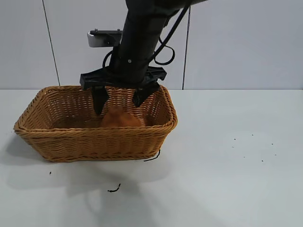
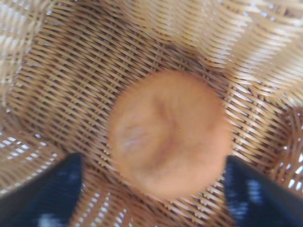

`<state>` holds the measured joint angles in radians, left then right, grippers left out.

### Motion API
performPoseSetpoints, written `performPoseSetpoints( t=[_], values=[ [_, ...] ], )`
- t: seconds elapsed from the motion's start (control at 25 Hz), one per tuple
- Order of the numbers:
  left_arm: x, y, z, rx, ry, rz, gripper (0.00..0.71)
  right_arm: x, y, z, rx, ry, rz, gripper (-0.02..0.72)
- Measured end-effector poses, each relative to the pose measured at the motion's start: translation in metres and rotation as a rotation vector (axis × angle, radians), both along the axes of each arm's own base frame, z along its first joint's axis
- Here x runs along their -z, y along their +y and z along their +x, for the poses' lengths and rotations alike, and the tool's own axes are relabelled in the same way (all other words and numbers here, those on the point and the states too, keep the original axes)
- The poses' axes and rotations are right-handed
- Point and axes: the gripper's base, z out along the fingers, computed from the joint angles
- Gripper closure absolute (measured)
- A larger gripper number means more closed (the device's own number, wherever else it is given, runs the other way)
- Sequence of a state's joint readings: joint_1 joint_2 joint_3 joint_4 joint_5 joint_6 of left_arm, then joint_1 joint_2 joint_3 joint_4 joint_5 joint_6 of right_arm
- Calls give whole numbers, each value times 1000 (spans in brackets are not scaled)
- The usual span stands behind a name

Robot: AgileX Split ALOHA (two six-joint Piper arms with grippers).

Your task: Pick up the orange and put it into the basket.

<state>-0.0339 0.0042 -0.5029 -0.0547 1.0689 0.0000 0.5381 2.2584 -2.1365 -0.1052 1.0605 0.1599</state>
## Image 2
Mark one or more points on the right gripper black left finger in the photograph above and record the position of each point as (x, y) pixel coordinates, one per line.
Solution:
(42, 198)

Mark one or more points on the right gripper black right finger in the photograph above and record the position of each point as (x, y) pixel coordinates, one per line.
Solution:
(258, 196)

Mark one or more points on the orange with knobbly stem end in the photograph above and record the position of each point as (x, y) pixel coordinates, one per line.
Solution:
(168, 134)

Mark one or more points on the brown woven wicker basket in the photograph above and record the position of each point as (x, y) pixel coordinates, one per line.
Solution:
(71, 82)

